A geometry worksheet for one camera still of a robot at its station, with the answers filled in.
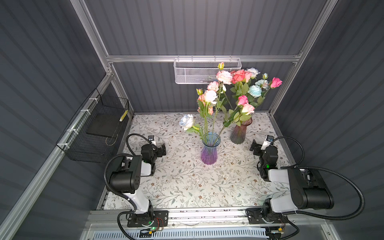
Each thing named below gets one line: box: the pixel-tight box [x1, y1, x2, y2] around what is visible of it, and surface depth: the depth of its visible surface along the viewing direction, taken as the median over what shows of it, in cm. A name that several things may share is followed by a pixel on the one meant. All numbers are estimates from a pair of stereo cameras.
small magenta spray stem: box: [218, 95, 249, 137], surface depth 72 cm
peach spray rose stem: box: [197, 62, 233, 142], surface depth 68 cm
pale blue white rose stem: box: [179, 114, 206, 141], surface depth 67 cm
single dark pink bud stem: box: [254, 77, 283, 109], surface depth 78 cm
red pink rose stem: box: [230, 69, 249, 103], surface depth 80 cm
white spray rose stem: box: [250, 72, 269, 109], surface depth 83 cm
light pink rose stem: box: [243, 70, 253, 83], surface depth 80 cm
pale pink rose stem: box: [223, 102, 255, 132], surface depth 70 cm
